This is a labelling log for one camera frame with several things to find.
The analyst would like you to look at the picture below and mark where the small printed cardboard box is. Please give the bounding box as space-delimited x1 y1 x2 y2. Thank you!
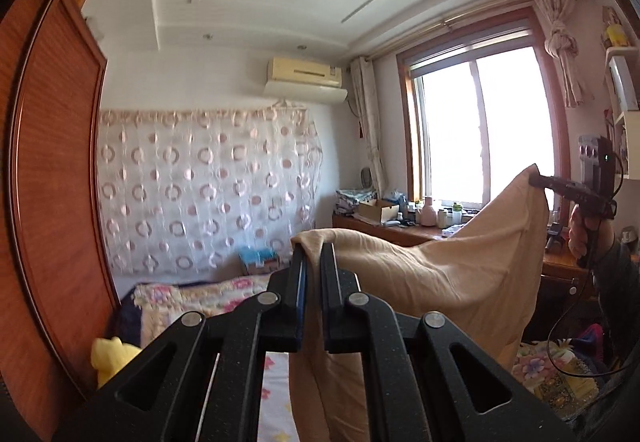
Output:
245 259 291 278

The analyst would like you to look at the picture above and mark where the wall air conditioner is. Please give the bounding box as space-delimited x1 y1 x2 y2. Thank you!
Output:
266 56 344 88

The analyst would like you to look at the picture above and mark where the pink bottle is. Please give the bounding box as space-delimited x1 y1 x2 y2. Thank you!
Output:
417 196 437 228

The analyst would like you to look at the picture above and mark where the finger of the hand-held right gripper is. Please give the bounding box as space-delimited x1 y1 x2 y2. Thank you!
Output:
529 172 582 198

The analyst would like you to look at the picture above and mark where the sheer circle-pattern wall curtain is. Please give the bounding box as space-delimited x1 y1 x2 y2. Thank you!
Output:
97 104 324 279

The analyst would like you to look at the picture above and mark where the beige printed T-shirt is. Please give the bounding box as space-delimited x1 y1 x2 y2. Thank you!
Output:
287 163 551 442

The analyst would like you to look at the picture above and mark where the yellow plush toy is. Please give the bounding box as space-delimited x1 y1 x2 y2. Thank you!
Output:
90 336 144 391

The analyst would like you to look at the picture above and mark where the white air deflector board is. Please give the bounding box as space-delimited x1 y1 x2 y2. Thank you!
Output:
263 80 349 104

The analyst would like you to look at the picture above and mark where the open cardboard box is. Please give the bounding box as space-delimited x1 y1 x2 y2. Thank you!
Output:
357 198 401 225

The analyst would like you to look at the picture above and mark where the blue plastic bag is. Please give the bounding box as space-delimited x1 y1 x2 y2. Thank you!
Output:
237 245 281 269

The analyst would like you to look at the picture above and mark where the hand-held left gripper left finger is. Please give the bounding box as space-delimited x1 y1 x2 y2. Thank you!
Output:
52 242 308 442

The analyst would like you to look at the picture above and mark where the yellow figurine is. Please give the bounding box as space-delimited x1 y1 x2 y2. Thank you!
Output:
602 7 629 48

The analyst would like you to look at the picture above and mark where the person's right forearm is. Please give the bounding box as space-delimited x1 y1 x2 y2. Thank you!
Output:
591 236 640 343

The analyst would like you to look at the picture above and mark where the hanging pale window curtain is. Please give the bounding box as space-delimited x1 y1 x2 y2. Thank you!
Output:
348 56 389 196

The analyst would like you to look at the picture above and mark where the wooden slatted wardrobe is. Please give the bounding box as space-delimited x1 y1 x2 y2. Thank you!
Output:
0 0 124 442

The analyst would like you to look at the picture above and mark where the person's right hand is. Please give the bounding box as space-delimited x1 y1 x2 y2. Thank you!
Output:
567 205 617 261

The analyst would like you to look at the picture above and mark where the knotted pale window curtain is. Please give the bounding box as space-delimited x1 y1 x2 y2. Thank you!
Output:
527 0 586 108

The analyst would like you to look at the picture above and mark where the white wall shelf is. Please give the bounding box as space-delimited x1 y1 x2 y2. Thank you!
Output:
602 45 640 129

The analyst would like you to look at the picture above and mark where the wood-framed window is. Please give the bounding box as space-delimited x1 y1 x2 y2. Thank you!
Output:
395 5 574 224

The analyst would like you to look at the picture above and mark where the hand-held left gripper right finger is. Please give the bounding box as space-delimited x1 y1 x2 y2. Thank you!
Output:
320 242 576 442

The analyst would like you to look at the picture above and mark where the folded patterned cloth stack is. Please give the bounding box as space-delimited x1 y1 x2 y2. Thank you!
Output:
335 188 379 217

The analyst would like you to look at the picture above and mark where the wooden sideboard cabinet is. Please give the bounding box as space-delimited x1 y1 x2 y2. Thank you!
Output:
332 213 597 344

